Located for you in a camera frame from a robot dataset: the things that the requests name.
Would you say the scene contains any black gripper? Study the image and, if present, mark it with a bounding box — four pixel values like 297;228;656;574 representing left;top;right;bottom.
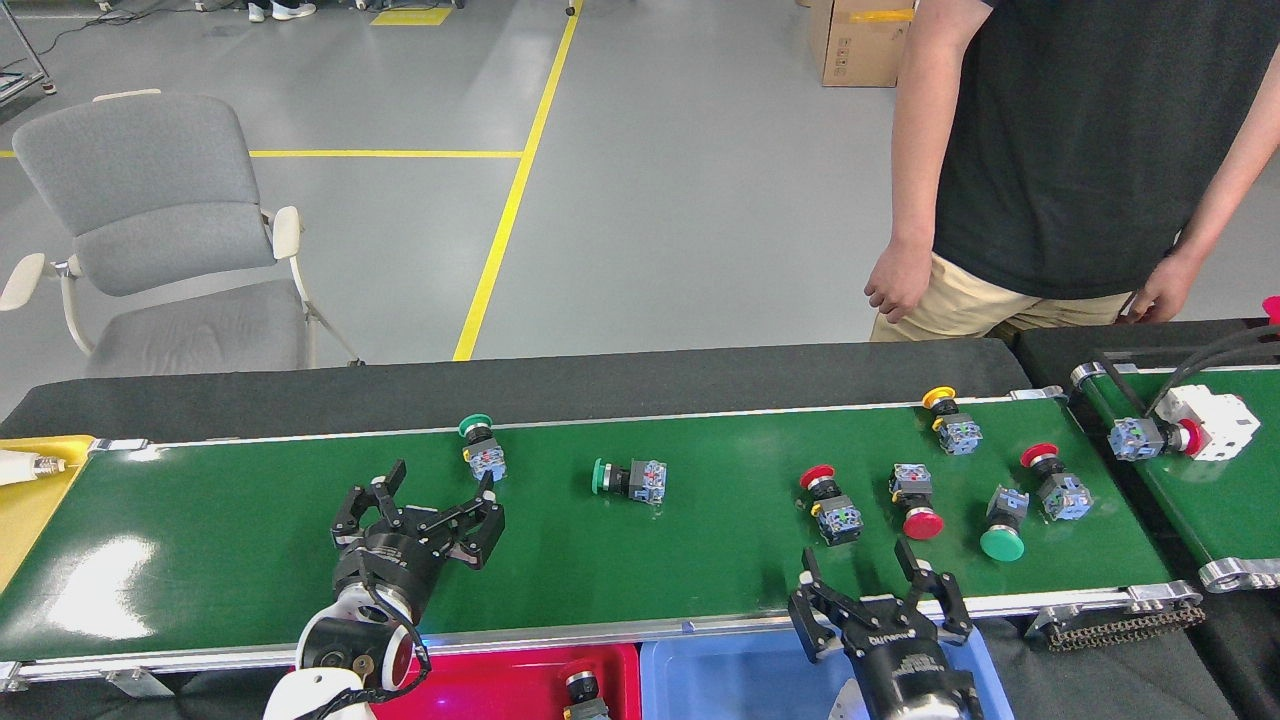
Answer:
788;538;986;720
332;460;506;626

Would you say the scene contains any green push button switch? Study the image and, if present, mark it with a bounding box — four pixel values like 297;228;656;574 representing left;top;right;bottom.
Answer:
458;414;508;483
979;485;1031;563
592;457;668;506

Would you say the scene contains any yellow push button switch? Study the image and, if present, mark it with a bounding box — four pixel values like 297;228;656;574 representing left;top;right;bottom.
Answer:
921;386;984;457

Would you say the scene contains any long green conveyor belt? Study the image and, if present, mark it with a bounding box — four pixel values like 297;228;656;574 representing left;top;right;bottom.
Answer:
0;385;1206;693

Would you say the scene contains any green feeder conveyor belt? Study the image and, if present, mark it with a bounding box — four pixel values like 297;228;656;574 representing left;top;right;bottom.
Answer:
1070;360;1280;593

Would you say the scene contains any person's right hand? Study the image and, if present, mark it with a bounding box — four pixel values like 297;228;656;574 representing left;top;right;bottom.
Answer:
865;238;938;324

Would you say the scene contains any person's left hand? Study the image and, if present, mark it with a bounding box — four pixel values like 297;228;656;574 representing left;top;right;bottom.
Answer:
1125;253;1204;324

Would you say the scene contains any blue plastic bin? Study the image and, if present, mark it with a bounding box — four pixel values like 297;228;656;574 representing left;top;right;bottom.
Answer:
640;625;993;720

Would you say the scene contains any red plastic bin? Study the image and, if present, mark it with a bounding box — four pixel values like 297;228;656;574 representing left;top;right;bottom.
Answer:
370;642;643;720

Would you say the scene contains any yellow plastic bin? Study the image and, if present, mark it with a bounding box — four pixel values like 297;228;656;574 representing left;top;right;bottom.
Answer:
0;435;96;593

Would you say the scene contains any white bulb with metal base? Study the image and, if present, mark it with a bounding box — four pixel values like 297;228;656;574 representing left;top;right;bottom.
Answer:
0;450;67;488

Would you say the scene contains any grey office chair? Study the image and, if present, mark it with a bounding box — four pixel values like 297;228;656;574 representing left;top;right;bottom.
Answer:
0;90;364;379

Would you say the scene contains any person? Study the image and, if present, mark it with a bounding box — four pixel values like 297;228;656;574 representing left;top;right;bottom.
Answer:
865;0;1280;343

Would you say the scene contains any cardboard box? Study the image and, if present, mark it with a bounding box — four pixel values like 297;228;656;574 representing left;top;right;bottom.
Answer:
806;0;916;88

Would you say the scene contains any black drive chain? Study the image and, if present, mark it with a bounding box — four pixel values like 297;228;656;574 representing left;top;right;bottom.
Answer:
1045;603;1208;653

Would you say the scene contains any black floor cable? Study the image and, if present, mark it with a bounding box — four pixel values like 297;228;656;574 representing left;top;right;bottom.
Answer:
50;0;201;51

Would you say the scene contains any metal trolley frame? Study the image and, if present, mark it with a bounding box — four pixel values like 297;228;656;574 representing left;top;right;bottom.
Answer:
0;10;56;101

